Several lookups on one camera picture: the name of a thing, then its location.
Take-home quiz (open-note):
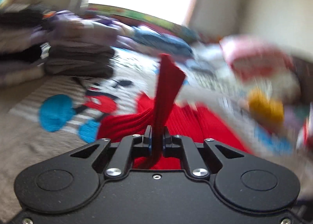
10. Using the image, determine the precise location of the red knit sweater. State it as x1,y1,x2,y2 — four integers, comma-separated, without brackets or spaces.
97,54,253,154

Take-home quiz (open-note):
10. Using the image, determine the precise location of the stack of dark folded clothes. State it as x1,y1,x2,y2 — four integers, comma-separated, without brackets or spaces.
1,6,118,78

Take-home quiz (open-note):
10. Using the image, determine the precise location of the yellow knit garment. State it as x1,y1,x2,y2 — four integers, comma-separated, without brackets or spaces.
247,88,284,126

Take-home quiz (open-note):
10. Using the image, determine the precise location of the cartoon mouse bed blanket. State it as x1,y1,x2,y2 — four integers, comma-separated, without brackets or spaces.
1,50,312,221

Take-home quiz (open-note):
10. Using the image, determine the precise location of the pink floral folded quilt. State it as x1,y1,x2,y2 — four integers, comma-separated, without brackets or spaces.
219,35,294,81

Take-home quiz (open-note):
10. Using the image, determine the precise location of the blue white folded blanket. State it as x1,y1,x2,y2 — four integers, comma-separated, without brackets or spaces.
132,27,194,58

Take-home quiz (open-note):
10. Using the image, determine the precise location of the colourful alphabet foam mat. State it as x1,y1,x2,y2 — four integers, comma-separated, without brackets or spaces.
86,3,199,41

